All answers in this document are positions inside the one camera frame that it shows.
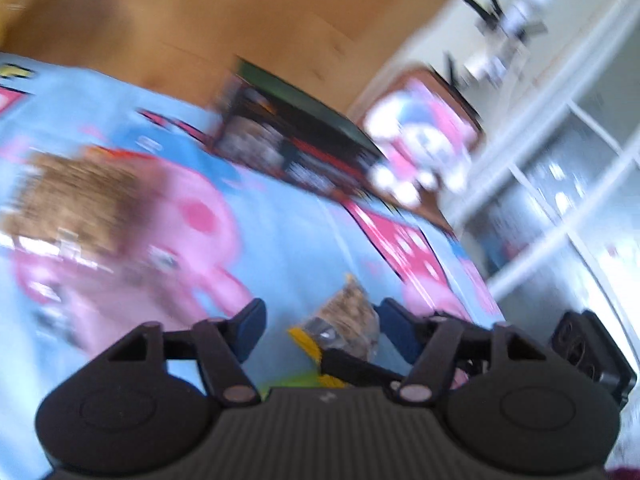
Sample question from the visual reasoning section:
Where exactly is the brown seat cushion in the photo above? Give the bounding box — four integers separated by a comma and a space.
349, 62, 490, 235

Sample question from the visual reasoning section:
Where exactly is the large brown snack packet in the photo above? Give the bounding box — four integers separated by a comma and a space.
0, 147, 168, 273

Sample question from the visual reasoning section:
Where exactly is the black printed cardboard box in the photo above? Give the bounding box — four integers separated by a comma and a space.
210, 57, 390, 202

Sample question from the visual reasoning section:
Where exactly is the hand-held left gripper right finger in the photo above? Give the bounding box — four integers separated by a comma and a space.
320, 298, 548, 406

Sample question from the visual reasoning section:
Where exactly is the clear yellow-edged nut snack packet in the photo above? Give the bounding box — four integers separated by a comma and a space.
286, 274, 382, 391

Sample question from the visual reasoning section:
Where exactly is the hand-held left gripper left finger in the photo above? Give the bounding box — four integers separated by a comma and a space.
102, 298, 268, 407

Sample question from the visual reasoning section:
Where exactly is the wood-grain vinyl sheet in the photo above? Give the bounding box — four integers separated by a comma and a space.
0, 0, 493, 113

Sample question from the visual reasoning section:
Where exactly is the pastel pink-blue plush toy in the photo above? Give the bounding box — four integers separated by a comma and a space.
362, 77, 482, 209

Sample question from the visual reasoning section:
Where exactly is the cartoon pig printed blanket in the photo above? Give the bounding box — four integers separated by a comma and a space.
0, 52, 506, 401

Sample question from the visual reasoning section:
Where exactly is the white framed glass door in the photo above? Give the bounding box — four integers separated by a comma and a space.
440, 0, 640, 341

